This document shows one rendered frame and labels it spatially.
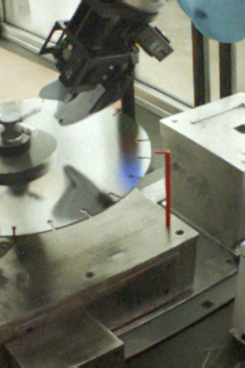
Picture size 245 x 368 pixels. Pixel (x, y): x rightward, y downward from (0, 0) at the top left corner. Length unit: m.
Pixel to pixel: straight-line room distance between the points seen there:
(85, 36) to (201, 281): 0.38
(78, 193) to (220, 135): 0.29
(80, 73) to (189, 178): 0.34
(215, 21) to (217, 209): 0.46
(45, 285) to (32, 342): 0.08
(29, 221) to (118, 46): 0.21
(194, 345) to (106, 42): 0.39
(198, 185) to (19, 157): 0.29
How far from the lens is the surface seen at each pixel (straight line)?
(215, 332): 0.84
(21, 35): 1.79
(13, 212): 0.71
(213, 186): 0.93
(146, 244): 0.81
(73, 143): 0.82
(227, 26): 0.54
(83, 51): 0.67
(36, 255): 0.81
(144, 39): 0.72
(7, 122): 0.78
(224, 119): 0.99
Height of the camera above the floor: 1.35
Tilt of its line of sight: 32 degrees down
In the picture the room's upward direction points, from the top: 3 degrees counter-clockwise
